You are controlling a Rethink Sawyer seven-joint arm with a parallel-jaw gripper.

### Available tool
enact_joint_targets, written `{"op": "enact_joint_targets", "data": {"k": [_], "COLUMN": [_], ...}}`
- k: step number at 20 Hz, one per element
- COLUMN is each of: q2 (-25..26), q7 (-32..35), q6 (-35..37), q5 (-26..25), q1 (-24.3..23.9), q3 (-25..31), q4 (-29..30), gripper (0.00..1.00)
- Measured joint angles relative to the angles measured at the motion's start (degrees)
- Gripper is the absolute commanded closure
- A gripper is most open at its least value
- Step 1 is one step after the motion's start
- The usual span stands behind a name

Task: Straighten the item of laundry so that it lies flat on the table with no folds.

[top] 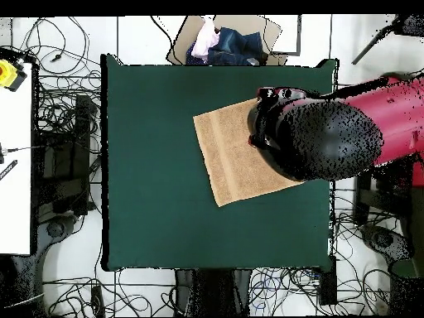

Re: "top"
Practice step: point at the tan terry towel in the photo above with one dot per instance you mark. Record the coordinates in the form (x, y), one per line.
(228, 155)

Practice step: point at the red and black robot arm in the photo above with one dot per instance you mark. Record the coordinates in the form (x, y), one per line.
(331, 139)

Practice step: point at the dark green table cloth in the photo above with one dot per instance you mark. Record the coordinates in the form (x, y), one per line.
(149, 232)

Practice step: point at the blue jeans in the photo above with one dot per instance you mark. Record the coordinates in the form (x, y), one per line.
(238, 46)

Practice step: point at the pale pink garment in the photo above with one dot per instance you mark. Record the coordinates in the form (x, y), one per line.
(205, 39)

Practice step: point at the cardboard box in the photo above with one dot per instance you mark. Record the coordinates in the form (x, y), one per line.
(185, 39)

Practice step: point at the black power strip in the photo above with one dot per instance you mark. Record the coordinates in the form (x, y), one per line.
(97, 301)

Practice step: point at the white desk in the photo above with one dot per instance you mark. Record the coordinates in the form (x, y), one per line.
(15, 198)

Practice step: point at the black label strip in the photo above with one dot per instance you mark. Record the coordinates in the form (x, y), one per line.
(8, 169)

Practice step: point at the green cloth covered stand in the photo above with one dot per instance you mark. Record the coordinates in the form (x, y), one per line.
(415, 232)

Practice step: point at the yellow emergency stop button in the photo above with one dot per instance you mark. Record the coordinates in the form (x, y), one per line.
(8, 74)

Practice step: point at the black tripod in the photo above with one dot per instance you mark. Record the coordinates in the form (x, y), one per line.
(410, 25)

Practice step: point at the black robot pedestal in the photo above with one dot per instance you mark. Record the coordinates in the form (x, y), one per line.
(212, 291)

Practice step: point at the black metal frame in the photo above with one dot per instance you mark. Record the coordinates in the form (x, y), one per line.
(364, 198)
(82, 132)

